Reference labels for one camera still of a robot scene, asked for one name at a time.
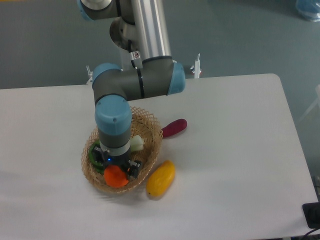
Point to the orange fruit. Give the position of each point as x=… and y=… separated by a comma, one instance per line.
x=115, y=177

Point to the black device at table edge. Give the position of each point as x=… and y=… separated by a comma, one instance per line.
x=312, y=214

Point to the white metal robot stand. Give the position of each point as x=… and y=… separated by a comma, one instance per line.
x=195, y=69

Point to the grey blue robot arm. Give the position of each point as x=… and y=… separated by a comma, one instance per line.
x=138, y=26

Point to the yellow mango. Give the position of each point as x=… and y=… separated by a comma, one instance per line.
x=161, y=179

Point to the green bok choy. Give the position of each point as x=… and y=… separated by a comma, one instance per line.
x=135, y=144

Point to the purple sweet potato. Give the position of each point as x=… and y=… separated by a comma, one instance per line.
x=174, y=128

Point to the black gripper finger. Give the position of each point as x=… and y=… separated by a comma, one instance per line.
x=97, y=158
x=133, y=170

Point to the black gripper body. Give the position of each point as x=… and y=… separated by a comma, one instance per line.
x=121, y=161

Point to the woven wicker basket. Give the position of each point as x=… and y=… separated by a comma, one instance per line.
x=144, y=124

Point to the blue plastic bag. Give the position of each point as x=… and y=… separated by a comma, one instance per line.
x=309, y=9

